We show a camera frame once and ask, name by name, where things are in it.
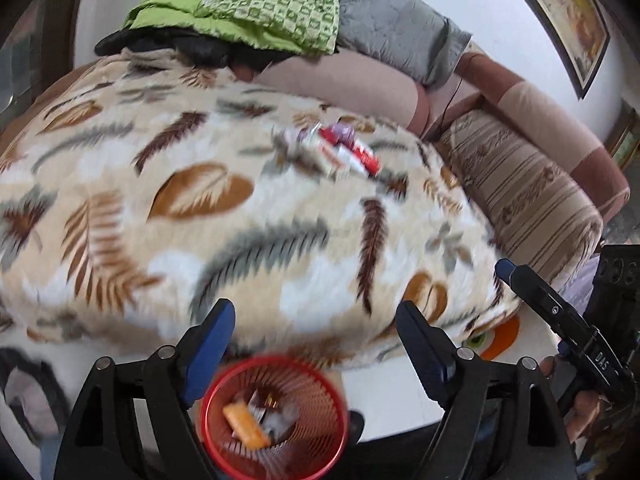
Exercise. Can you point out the red mesh basket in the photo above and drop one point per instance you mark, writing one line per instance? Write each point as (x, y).
(310, 400)

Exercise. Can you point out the clear plastic wrapper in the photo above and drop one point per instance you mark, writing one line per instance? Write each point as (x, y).
(282, 422)

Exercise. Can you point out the green patterned quilt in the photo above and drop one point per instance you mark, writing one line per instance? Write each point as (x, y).
(280, 5)

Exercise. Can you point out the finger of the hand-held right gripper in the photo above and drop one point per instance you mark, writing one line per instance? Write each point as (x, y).
(530, 285)

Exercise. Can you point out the pink plastic wrapper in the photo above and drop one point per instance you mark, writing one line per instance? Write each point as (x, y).
(345, 132)

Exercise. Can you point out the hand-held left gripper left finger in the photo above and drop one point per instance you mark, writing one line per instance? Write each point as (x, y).
(210, 350)

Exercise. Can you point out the framed wall picture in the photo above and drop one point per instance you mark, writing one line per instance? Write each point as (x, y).
(565, 5)

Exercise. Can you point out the lilac cloth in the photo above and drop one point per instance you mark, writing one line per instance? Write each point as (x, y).
(580, 282)

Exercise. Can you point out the grey quilt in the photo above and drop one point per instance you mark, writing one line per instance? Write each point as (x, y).
(395, 25)

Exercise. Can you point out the white paper box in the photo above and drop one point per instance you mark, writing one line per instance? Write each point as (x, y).
(307, 152)

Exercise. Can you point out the dark grey cloth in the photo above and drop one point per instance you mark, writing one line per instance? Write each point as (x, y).
(30, 400)

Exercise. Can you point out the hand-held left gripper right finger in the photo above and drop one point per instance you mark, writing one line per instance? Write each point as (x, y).
(425, 355)

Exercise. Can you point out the black cloth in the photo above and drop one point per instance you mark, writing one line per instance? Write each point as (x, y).
(190, 47)

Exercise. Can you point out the orange floor mat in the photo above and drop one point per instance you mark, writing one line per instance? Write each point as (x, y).
(502, 340)

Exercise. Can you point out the pink pillow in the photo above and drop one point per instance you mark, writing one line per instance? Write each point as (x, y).
(350, 85)

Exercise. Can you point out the wooden door with glass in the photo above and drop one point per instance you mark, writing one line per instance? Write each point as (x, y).
(35, 25)

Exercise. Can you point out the brown wooden furniture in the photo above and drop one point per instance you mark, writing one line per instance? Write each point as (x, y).
(625, 140)

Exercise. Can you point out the orange snack wrapper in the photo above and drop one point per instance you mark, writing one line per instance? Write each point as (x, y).
(245, 425)

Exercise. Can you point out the leaf printed blanket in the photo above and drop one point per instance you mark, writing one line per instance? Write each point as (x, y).
(200, 210)

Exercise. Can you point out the red plastic wrapper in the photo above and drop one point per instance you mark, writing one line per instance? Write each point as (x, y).
(357, 152)

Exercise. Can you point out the person's right hand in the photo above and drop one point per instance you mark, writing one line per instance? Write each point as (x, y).
(585, 415)

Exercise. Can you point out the black shoe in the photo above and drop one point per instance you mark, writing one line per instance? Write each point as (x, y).
(356, 425)

